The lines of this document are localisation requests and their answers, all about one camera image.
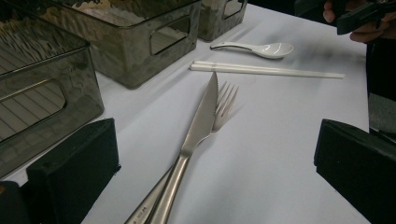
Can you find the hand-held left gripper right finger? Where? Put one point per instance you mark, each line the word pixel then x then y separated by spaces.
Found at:
pixel 358 168

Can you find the smoky transparent plastic bin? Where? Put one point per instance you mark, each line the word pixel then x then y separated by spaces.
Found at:
pixel 77 93
pixel 130 68
pixel 211 25

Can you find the white plastic spoon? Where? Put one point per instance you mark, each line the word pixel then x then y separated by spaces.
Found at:
pixel 274 49

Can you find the white chopstick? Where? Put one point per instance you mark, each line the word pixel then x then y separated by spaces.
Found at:
pixel 218 64
pixel 218 69

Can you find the steel table knife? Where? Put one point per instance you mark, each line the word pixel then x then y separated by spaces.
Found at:
pixel 199 121

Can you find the steel fork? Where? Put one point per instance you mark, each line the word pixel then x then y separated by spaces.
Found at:
pixel 222 109

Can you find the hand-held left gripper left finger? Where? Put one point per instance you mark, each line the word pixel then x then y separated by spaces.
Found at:
pixel 74 168

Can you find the white table cover sheet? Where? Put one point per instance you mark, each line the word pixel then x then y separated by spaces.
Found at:
pixel 264 140

